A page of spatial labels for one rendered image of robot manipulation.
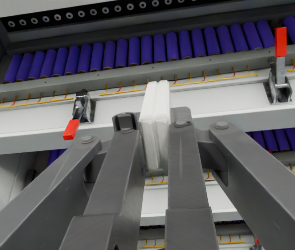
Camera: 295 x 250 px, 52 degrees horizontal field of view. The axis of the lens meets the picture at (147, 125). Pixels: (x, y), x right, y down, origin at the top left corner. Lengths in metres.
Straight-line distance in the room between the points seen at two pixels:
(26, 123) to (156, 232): 0.39
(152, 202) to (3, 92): 0.31
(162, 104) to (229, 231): 0.57
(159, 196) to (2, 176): 0.28
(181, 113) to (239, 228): 0.57
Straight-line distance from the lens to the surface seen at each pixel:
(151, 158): 0.16
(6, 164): 0.59
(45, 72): 0.51
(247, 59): 0.45
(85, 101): 0.44
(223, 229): 0.71
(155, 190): 0.57
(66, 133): 0.37
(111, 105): 0.44
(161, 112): 0.15
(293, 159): 0.58
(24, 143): 0.48
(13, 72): 0.54
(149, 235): 0.72
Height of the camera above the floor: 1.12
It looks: 35 degrees down
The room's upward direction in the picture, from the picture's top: 10 degrees counter-clockwise
